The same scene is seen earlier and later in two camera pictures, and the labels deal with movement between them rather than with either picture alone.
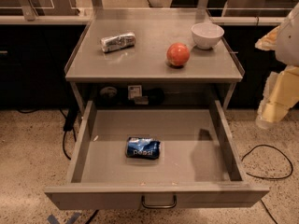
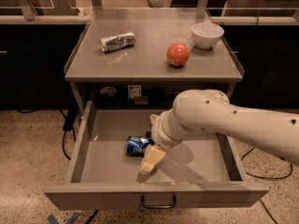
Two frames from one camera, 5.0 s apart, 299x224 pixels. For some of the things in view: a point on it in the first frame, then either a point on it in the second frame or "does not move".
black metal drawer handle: [159, 206] does not move
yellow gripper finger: [268, 43] -> [153, 118]
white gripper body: [288, 46] -> [161, 132]
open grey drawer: [153, 159] does not move
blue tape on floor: [72, 218] does not move
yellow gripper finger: [281, 94] -> [152, 159]
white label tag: [134, 91] does not move
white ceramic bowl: [206, 35] does not move
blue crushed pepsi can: [148, 147] does not move
